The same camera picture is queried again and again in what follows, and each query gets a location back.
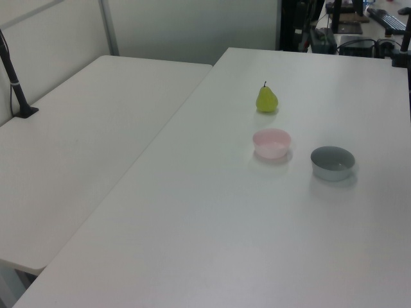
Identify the green pear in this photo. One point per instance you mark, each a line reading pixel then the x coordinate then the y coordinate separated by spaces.
pixel 266 101

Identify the pink plastic bowl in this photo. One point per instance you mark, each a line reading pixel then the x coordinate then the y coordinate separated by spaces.
pixel 271 150

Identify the grey plastic bowl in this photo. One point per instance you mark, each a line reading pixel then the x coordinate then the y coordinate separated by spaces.
pixel 330 174

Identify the white side table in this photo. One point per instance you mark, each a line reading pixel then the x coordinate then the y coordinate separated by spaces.
pixel 80 144

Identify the dark equipment rack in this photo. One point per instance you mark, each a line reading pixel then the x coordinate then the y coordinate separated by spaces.
pixel 290 22

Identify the green and black device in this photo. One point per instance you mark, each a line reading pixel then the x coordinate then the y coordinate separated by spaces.
pixel 324 40

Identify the black electronics box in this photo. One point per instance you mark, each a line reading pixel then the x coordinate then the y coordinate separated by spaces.
pixel 356 45

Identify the black monitor stand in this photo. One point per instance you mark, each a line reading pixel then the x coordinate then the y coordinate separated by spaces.
pixel 336 14

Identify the dark flat desk pad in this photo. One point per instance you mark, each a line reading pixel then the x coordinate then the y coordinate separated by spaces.
pixel 350 28

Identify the black computer keyboard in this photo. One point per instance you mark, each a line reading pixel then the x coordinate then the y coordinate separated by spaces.
pixel 388 20

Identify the black clamped stand pole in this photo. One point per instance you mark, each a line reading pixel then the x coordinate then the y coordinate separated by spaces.
pixel 405 45

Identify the black computer mouse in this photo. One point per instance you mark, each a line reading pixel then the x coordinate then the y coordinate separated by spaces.
pixel 404 11

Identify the grey metal partition post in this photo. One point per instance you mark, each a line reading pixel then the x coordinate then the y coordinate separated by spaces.
pixel 109 29

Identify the black camera stand pole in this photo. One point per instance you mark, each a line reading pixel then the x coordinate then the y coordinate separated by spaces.
pixel 16 86

